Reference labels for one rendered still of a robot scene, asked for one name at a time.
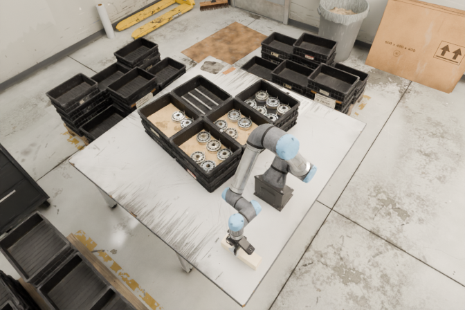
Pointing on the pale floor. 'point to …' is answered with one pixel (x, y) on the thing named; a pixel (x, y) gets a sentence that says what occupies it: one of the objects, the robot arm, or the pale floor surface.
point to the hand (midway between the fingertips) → (241, 250)
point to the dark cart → (16, 192)
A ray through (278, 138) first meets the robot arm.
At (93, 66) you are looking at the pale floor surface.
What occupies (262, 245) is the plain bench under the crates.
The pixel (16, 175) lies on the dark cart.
